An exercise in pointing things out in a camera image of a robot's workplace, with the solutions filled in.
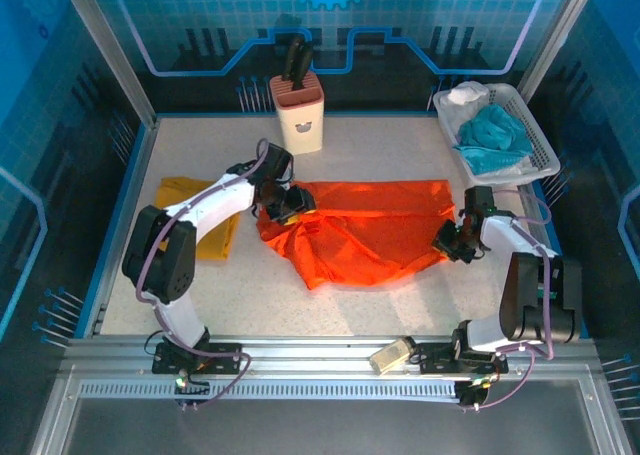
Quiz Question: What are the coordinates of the orange t-shirt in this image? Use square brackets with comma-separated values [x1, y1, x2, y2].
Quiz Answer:
[256, 178, 457, 291]

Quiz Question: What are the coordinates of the cream knife block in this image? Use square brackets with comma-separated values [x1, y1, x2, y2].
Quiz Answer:
[269, 71, 325, 155]

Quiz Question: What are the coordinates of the yellow t-shirt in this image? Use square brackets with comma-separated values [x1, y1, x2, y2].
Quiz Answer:
[154, 176, 241, 261]

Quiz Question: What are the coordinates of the teal t-shirt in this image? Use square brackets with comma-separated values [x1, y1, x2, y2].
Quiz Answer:
[453, 103, 535, 174]

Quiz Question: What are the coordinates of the white plastic laundry basket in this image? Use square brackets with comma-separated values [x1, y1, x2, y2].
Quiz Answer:
[432, 82, 561, 186]

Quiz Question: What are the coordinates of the small control board with LED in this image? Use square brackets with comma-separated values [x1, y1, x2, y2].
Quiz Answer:
[455, 374, 494, 412]
[172, 369, 211, 412]

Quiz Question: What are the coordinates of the dark glass panel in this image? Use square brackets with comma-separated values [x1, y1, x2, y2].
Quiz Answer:
[62, 397, 604, 455]

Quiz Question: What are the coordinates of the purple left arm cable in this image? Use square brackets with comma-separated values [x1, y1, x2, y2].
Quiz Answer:
[134, 137, 271, 409]

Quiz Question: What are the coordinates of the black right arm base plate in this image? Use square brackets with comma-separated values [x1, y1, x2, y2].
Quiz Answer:
[418, 342, 509, 375]

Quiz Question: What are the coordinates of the aluminium frame rail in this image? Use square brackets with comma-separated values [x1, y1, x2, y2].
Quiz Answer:
[62, 335, 601, 374]

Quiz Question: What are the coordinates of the black knife handle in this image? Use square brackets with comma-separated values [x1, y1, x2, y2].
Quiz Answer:
[282, 34, 305, 84]
[294, 42, 316, 90]

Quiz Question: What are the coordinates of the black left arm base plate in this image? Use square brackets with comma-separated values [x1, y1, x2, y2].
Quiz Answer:
[151, 342, 244, 376]

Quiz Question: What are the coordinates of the slotted grey cable duct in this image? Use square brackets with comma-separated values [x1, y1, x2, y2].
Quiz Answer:
[78, 380, 460, 400]

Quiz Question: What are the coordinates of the aluminium frame post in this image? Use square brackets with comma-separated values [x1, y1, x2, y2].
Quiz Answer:
[514, 0, 601, 107]
[55, 0, 160, 129]

